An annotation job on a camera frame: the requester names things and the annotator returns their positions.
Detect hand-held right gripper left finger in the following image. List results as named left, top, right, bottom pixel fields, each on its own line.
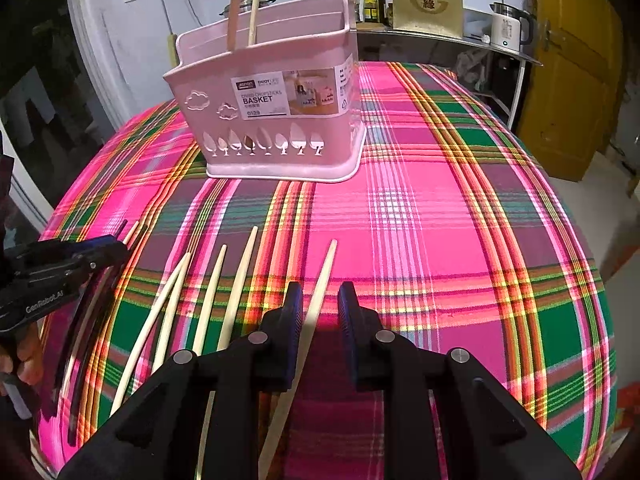
left=57, top=281, right=306, bottom=480

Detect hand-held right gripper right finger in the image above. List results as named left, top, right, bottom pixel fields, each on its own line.
left=338, top=281, right=584, bottom=480

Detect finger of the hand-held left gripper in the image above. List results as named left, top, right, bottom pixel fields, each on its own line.
left=9, top=259, right=120, bottom=292
left=12, top=236, right=131, bottom=267

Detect light wooden chopstick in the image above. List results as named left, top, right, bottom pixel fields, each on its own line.
left=247, top=0, right=266, bottom=47
left=195, top=226, right=260, bottom=480
left=192, top=244, right=228, bottom=355
left=257, top=240, right=339, bottom=480
left=60, top=220, right=142, bottom=401
left=151, top=275, right=183, bottom=373
left=110, top=253, right=193, bottom=415

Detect black chopstick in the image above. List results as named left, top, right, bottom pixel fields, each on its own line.
left=65, top=260, right=122, bottom=448
left=47, top=270, right=101, bottom=443

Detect pink plastic chopstick basket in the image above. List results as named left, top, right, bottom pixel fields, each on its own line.
left=162, top=0, right=368, bottom=181

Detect person's left hand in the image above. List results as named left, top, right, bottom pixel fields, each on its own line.
left=0, top=325, right=47, bottom=388

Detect pink plaid tablecloth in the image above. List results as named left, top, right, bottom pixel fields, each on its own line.
left=30, top=60, right=621, bottom=480

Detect brown chopstick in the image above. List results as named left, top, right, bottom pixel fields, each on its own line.
left=226, top=0, right=248, bottom=55

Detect steel steamer pot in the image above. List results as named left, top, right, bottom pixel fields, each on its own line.
left=217, top=0, right=277, bottom=19

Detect gold cardboard box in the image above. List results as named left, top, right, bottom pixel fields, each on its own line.
left=391, top=0, right=465, bottom=40

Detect white electric kettle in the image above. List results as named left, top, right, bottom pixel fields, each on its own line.
left=489, top=1, right=537, bottom=54

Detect beige chopsticks in basket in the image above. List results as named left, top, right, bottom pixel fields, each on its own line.
left=515, top=0, right=626, bottom=181

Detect white door frame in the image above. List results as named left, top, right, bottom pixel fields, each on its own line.
left=64, top=0, right=123, bottom=128

